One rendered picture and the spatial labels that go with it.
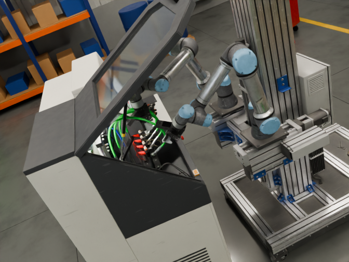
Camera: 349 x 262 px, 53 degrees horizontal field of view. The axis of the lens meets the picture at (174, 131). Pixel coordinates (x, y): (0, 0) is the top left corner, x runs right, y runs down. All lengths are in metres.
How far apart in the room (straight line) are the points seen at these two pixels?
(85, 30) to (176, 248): 6.76
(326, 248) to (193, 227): 1.07
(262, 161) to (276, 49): 0.70
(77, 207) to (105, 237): 0.29
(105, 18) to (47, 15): 1.74
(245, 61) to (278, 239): 1.41
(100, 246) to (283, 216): 1.38
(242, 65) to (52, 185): 1.16
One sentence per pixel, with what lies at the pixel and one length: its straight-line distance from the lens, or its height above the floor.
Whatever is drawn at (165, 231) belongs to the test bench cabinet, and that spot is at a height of 0.72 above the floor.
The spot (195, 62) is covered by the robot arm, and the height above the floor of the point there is 1.44.
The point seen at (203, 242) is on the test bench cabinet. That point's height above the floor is 0.48.
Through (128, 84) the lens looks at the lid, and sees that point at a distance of 1.74.
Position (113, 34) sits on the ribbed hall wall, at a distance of 8.64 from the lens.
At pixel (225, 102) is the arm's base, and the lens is 2.58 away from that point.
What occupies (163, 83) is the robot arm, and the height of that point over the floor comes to 1.55.
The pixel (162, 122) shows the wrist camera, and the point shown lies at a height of 1.36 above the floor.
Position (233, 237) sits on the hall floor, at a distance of 3.06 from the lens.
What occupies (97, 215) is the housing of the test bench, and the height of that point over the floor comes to 1.05.
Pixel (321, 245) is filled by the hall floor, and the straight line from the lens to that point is 2.95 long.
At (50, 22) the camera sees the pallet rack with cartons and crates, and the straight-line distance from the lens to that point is 7.29.
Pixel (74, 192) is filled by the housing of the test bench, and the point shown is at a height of 1.26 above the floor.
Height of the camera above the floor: 2.36
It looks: 32 degrees down
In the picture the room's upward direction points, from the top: 20 degrees counter-clockwise
